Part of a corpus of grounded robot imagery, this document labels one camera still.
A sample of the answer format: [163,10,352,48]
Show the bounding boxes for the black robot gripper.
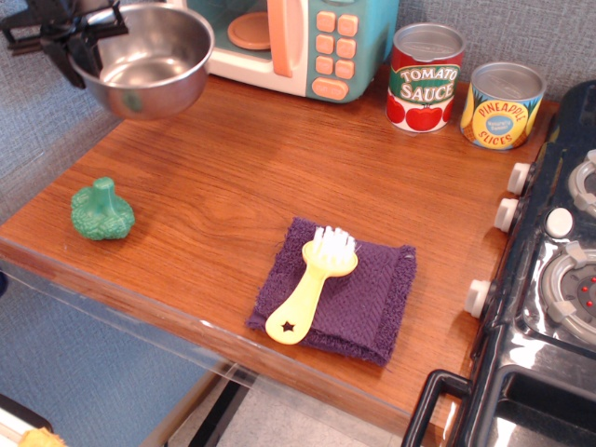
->
[1,0,129,89]

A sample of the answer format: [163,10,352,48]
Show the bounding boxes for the tomato sauce can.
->
[386,22,466,133]

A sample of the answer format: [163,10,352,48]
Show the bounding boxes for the yellow dish brush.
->
[265,226,359,345]

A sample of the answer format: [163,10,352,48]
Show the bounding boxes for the white stove knob top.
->
[507,163,532,196]

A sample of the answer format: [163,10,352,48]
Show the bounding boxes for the white stove knob bottom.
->
[464,279,492,318]

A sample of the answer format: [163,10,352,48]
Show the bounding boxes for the pineapple slices can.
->
[460,61,547,151]

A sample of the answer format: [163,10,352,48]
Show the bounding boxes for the purple folded cloth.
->
[246,217,417,367]

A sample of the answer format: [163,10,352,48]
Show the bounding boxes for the green toy broccoli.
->
[71,177,136,241]

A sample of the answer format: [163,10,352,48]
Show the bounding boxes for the white stove knob middle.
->
[494,198,519,233]

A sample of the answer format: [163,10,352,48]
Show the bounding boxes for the orange fuzzy object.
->
[18,428,66,447]

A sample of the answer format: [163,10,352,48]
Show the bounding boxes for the white stove knob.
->
[494,198,519,233]
[464,279,492,318]
[507,163,532,196]

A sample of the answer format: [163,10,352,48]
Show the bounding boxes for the teal toy microwave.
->
[176,1,400,103]

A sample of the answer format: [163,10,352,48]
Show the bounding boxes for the black toy stove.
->
[402,81,595,446]

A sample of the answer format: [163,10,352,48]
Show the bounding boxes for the silver metal pot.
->
[69,3,215,120]

